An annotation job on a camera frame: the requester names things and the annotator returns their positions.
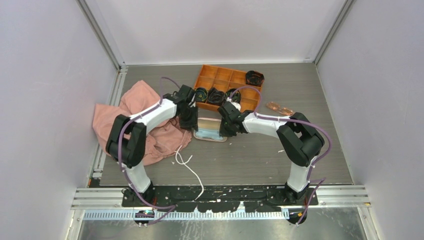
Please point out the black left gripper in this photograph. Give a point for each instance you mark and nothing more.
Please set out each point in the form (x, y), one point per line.
(192, 123)

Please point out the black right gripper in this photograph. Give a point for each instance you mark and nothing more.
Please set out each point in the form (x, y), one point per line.
(224, 132)

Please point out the light blue cleaning cloth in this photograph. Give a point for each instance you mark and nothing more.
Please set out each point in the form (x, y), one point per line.
(211, 134)

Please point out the pink glasses case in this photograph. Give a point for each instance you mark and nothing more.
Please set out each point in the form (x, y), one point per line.
(209, 123)

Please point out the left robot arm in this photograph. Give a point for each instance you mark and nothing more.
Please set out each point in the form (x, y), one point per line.
(128, 136)

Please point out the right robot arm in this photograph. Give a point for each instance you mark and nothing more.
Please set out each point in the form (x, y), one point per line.
(301, 140)

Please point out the pink transparent sunglasses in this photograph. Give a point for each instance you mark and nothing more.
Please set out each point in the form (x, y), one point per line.
(279, 109)

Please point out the pink shorts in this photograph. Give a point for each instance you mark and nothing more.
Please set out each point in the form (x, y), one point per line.
(161, 142)

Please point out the dark floral rolled tie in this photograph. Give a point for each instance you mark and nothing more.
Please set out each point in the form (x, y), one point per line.
(201, 95)

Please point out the orange wooden divider tray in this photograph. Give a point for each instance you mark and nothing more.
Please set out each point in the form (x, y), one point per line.
(223, 79)

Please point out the dark rolled tie top right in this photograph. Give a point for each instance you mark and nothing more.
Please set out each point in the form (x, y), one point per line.
(254, 78)

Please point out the white drawstring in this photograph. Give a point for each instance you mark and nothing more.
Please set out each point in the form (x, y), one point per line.
(179, 160)

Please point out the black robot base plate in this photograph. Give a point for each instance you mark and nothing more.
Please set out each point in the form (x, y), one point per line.
(226, 198)

